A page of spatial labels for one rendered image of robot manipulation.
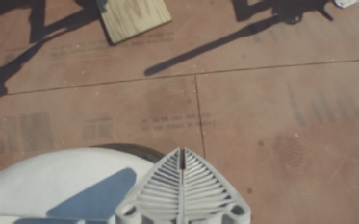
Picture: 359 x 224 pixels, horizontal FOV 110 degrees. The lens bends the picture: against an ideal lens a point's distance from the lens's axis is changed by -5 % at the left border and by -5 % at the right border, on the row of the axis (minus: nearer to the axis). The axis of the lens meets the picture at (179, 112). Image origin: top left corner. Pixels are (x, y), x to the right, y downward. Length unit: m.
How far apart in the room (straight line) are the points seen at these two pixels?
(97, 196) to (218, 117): 0.49
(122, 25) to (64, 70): 0.35
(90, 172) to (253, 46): 0.76
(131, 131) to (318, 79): 0.87
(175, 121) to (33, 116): 0.66
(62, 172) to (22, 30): 0.94
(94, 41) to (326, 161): 1.18
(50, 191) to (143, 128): 0.38
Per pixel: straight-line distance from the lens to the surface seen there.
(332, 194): 0.88
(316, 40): 0.97
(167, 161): 0.16
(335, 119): 0.89
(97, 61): 0.78
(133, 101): 0.63
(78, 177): 0.31
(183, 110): 0.58
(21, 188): 0.37
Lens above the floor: 0.58
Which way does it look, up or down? 81 degrees down
